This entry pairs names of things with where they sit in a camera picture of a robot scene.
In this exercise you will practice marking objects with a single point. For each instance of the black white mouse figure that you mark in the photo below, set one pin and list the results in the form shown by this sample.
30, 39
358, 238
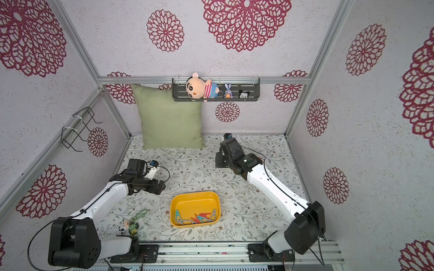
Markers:
243, 94

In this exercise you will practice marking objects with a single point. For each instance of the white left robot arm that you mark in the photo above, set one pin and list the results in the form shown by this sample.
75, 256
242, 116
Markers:
74, 240

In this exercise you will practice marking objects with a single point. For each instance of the red clothespin bottom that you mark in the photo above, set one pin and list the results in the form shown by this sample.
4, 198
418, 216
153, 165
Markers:
195, 220

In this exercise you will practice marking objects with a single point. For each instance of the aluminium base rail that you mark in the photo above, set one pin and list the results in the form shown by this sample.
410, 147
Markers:
236, 253

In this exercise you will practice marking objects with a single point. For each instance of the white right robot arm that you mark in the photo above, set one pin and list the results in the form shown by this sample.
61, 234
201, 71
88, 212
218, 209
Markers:
307, 220

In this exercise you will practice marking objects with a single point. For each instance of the yellow plastic storage box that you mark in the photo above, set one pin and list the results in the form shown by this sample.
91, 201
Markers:
192, 204

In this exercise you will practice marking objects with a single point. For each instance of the black wire wall rack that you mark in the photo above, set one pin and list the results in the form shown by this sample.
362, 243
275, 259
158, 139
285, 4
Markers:
70, 134

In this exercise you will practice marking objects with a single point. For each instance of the grey clothespin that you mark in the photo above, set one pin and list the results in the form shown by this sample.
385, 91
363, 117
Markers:
213, 215
183, 222

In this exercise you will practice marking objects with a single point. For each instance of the cartoon boy plush doll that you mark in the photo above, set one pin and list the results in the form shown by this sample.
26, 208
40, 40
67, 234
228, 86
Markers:
196, 88

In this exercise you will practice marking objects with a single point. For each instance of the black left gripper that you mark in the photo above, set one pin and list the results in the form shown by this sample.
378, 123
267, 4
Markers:
153, 188

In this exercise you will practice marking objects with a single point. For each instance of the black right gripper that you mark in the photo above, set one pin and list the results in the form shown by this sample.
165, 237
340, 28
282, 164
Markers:
221, 159

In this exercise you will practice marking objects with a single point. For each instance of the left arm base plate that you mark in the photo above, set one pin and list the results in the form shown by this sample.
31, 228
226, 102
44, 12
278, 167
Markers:
145, 253

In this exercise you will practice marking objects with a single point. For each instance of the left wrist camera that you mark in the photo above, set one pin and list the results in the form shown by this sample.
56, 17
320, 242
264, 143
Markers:
137, 166

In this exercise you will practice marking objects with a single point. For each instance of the teal clothespin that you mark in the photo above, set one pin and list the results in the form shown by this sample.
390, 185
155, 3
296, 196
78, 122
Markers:
202, 219
177, 215

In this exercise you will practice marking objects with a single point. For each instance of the red clothespin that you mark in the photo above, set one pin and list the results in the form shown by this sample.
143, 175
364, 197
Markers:
195, 220
204, 216

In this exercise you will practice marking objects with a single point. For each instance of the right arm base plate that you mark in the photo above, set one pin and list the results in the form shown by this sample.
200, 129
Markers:
259, 252

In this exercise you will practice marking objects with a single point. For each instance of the plush keychain with green ring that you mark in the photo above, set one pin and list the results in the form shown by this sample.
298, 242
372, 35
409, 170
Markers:
130, 227

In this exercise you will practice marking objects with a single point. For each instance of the green cushion pillow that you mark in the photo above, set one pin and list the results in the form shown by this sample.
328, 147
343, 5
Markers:
166, 123

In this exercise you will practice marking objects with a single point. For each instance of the small blue rabbit figure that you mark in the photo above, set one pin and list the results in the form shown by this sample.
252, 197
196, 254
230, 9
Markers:
228, 93

